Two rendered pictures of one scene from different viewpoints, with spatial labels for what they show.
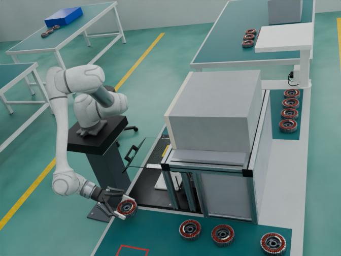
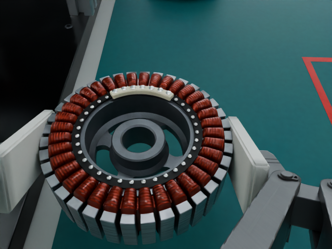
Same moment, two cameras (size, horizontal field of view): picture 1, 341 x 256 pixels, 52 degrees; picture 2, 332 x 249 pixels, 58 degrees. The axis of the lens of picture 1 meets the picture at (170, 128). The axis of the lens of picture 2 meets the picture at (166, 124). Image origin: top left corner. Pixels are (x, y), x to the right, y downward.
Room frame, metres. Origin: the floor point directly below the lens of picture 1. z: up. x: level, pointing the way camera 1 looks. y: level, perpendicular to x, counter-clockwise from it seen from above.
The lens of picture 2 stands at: (1.41, 0.44, 0.97)
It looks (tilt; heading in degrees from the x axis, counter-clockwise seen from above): 50 degrees down; 242
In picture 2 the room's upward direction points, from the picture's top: 2 degrees clockwise
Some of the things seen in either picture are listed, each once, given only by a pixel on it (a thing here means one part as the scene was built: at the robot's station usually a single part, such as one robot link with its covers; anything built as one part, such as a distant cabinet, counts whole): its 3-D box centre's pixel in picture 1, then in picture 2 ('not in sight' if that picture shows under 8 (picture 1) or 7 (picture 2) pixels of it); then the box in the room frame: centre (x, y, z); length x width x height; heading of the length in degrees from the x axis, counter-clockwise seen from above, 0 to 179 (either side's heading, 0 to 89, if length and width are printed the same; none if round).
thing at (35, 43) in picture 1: (74, 46); not in sight; (5.70, 1.18, 0.38); 1.90 x 0.90 x 0.75; 152
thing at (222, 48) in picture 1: (262, 54); not in sight; (3.67, -1.25, 0.38); 1.85 x 1.10 x 0.75; 152
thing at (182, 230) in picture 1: (190, 230); not in sight; (1.16, 0.03, 0.77); 0.11 x 0.11 x 0.04
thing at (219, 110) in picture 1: (216, 108); not in sight; (1.50, -0.26, 1.22); 0.44 x 0.39 x 0.20; 152
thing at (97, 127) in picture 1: (89, 126); not in sight; (2.26, 0.59, 0.85); 0.22 x 0.18 x 0.06; 149
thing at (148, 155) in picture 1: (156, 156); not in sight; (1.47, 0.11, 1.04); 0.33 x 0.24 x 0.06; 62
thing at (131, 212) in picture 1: (127, 209); (139, 145); (1.37, 0.34, 0.82); 0.11 x 0.11 x 0.04
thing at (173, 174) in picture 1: (170, 180); not in sight; (1.55, 0.08, 0.78); 0.15 x 0.15 x 0.01; 62
